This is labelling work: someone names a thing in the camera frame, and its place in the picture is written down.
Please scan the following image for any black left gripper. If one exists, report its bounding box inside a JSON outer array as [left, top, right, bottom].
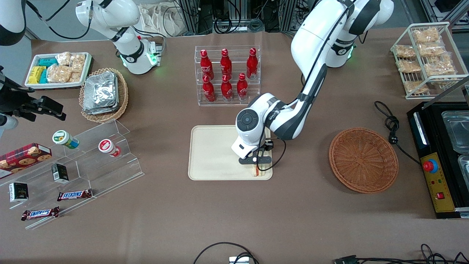
[[239, 146, 273, 176]]

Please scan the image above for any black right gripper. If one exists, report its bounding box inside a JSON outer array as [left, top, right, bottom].
[[0, 75, 67, 122]]

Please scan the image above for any white rectangular snack tray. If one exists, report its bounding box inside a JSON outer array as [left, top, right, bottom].
[[25, 52, 92, 89]]

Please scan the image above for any beige plastic tray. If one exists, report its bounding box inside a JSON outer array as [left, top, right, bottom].
[[188, 125, 273, 181]]

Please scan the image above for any light wicker basket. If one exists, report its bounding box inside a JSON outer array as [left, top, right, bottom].
[[79, 68, 129, 123]]

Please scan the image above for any brown wicker basket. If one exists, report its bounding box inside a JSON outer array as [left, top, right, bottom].
[[329, 127, 399, 194]]

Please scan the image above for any green lid yogurt cup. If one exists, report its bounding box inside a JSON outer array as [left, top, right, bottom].
[[52, 130, 80, 150]]

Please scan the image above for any yellow snack packet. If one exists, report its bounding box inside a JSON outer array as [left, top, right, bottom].
[[28, 66, 47, 84]]

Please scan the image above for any silver foil container stack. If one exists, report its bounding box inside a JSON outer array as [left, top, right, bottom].
[[82, 71, 120, 115]]

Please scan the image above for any red cookie box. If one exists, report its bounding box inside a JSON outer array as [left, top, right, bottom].
[[0, 143, 52, 179]]

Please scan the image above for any small black box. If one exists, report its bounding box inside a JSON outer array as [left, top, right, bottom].
[[51, 163, 70, 184], [9, 182, 29, 203]]

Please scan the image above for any red lid yogurt cup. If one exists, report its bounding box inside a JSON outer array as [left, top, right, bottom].
[[98, 139, 122, 158]]

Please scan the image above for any clear acrylic bottle rack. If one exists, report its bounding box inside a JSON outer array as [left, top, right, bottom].
[[195, 45, 261, 107]]

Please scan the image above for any red cola bottle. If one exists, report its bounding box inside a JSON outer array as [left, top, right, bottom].
[[246, 48, 259, 79], [200, 49, 214, 80], [202, 75, 216, 102], [221, 74, 233, 102], [220, 48, 233, 78], [237, 73, 249, 101]]

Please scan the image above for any clear acrylic stepped stand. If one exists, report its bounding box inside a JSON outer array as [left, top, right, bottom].
[[0, 119, 145, 230]]

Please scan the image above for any snickers chocolate bar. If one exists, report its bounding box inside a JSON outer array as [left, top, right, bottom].
[[57, 188, 93, 202], [21, 206, 60, 221]]

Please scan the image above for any white cloth bag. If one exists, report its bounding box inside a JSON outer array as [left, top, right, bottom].
[[139, 3, 186, 37]]

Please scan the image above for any black food warmer appliance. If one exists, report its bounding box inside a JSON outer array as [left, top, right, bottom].
[[407, 101, 469, 220]]

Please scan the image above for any clear bag of fried snacks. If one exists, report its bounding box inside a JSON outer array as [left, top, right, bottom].
[[418, 43, 446, 56], [395, 45, 417, 59], [424, 55, 457, 77], [413, 27, 440, 44], [404, 81, 430, 95], [396, 60, 422, 73]]

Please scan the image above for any large steel pan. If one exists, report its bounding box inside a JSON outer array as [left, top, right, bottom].
[[441, 110, 469, 154]]

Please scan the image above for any small steel pan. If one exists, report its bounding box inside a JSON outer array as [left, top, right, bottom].
[[458, 154, 469, 192]]

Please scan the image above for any grey metal bar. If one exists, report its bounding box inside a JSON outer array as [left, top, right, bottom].
[[432, 75, 469, 100]]

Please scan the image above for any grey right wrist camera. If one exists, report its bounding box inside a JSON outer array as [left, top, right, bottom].
[[0, 114, 19, 138]]

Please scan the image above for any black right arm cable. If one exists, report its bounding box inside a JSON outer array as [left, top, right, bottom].
[[25, 0, 93, 40]]

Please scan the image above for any black looped table cable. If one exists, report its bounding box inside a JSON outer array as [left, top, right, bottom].
[[193, 242, 259, 264]]

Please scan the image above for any black power cable with plug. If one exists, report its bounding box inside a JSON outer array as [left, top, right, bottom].
[[374, 101, 422, 165]]

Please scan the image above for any black coiled cable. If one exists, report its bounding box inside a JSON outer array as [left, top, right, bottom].
[[214, 15, 236, 34]]

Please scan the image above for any aluminium frame post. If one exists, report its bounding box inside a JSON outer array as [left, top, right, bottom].
[[178, 0, 200, 36]]

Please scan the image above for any black tangled cable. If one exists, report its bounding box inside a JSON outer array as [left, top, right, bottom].
[[356, 243, 469, 264]]

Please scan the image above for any white wire rack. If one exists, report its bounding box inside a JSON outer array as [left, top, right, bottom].
[[390, 22, 469, 100]]

